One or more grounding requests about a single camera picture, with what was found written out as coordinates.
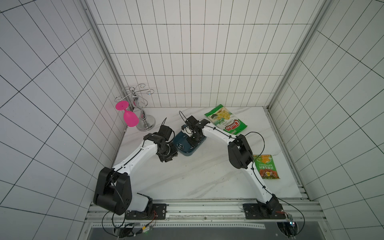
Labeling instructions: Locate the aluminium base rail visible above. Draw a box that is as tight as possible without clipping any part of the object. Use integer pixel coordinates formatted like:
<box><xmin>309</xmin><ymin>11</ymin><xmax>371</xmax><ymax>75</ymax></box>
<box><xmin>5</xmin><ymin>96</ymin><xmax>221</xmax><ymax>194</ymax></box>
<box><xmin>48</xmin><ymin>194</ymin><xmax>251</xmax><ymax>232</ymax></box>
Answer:
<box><xmin>85</xmin><ymin>199</ymin><xmax>326</xmax><ymax>230</ymax></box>

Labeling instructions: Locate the chrome cup holder stand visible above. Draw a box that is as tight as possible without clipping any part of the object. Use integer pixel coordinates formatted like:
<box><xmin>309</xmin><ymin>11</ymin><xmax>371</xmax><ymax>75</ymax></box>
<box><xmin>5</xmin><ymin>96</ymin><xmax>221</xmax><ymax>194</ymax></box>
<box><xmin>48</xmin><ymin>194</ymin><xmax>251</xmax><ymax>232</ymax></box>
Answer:
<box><xmin>115</xmin><ymin>83</ymin><xmax>156</xmax><ymax>132</ymax></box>

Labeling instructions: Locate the dark teal storage box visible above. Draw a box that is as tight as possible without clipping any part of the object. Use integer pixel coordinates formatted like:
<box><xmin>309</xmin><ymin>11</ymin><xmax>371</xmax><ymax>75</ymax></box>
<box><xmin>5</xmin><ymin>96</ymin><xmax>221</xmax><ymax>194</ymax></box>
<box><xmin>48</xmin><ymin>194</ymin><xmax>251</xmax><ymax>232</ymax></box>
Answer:
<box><xmin>173</xmin><ymin>130</ymin><xmax>207</xmax><ymax>156</ymax></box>

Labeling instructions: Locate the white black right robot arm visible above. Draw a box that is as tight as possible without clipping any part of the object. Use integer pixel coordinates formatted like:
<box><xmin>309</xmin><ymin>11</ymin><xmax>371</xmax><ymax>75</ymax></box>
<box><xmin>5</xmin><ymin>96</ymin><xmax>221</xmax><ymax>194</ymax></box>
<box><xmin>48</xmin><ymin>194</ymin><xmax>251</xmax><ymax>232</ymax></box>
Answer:
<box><xmin>182</xmin><ymin>116</ymin><xmax>287</xmax><ymax>220</ymax></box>

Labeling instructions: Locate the green red snack packet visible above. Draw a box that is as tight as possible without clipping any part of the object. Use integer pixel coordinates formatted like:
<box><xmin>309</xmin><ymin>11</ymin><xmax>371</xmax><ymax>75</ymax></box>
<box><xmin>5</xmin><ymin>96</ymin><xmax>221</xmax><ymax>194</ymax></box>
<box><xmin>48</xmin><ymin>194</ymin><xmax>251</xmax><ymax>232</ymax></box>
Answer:
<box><xmin>254</xmin><ymin>155</ymin><xmax>280</xmax><ymax>180</ymax></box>

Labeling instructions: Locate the green Chuba chips bag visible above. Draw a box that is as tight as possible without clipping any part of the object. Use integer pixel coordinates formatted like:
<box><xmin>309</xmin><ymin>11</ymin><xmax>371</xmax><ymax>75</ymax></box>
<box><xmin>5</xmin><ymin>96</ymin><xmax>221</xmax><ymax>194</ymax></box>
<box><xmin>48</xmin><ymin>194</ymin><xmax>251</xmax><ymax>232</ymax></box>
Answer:
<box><xmin>205</xmin><ymin>104</ymin><xmax>248</xmax><ymax>136</ymax></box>

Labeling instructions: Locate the pink plastic goblet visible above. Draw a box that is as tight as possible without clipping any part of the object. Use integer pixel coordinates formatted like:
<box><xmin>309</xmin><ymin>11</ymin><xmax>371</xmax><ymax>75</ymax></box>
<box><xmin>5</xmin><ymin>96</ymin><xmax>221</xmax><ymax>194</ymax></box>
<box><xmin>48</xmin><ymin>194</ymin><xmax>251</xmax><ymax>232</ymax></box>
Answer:
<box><xmin>116</xmin><ymin>101</ymin><xmax>139</xmax><ymax>128</ymax></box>

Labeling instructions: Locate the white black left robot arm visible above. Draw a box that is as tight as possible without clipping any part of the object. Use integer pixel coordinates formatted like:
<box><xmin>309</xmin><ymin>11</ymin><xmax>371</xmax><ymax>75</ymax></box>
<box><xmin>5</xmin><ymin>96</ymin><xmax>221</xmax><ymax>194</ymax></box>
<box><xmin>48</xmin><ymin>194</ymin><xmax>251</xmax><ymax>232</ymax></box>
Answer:
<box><xmin>93</xmin><ymin>125</ymin><xmax>178</xmax><ymax>216</ymax></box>

